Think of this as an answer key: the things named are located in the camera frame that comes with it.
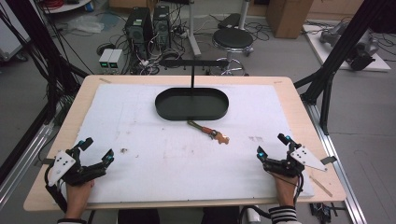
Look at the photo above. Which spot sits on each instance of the aluminium frame rail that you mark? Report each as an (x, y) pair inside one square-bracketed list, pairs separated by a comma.
[(337, 165), (23, 165)]

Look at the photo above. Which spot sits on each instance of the thin wooden stick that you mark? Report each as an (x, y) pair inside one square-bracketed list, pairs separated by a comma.
[(320, 186)]

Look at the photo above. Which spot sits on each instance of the black metal frame post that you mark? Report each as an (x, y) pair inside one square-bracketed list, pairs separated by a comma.
[(46, 49), (339, 49)]

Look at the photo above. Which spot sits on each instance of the person's right hand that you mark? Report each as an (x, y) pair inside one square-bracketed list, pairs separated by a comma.
[(285, 190)]

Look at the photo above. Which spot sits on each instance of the black key rack with tray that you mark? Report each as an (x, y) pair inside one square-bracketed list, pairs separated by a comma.
[(191, 105)]

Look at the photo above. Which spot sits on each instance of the white round table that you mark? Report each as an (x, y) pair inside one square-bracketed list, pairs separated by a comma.
[(67, 5)]

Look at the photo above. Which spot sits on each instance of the clear plastic bag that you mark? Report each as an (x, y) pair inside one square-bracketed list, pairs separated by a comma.
[(84, 23)]

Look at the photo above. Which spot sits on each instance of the person's left hand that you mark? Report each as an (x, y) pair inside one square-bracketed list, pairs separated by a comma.
[(77, 199)]

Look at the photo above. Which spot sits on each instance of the black round stool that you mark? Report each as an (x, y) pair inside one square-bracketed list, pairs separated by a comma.
[(233, 39)]

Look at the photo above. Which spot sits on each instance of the white power supply unit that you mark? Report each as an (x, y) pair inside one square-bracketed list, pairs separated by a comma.
[(115, 59), (106, 59)]

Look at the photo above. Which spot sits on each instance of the white table mat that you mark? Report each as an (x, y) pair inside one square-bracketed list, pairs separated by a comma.
[(174, 168)]

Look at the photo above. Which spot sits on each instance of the black computer tower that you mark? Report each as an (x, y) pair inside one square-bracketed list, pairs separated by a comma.
[(138, 31), (162, 26)]

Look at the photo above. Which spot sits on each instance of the white board with robot parts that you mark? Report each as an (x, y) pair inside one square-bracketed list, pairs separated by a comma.
[(351, 46)]

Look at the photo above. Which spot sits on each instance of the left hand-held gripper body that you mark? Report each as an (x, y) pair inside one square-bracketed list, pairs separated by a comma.
[(63, 165)]

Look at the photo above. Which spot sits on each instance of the person's dark legs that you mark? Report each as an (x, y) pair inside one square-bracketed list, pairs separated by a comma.
[(177, 216)]

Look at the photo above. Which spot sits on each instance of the white stand leg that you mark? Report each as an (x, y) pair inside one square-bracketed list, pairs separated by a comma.
[(193, 28)]

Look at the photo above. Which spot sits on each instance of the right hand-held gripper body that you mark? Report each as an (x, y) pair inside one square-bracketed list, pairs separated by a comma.
[(295, 161)]

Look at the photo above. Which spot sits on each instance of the brown cardboard box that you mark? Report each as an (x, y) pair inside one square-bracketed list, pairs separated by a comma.
[(288, 17)]

